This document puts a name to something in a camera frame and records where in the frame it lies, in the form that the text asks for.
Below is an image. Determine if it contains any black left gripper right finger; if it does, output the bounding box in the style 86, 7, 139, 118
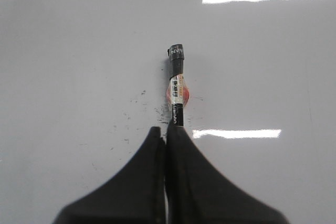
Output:
165, 123, 289, 223

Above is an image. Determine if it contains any black whiteboard marker with label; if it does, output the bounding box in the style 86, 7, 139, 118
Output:
166, 44, 190, 127

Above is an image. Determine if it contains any white whiteboard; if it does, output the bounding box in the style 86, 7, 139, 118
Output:
1, 0, 335, 223

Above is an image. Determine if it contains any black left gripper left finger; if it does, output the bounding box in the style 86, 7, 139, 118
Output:
54, 126, 166, 223

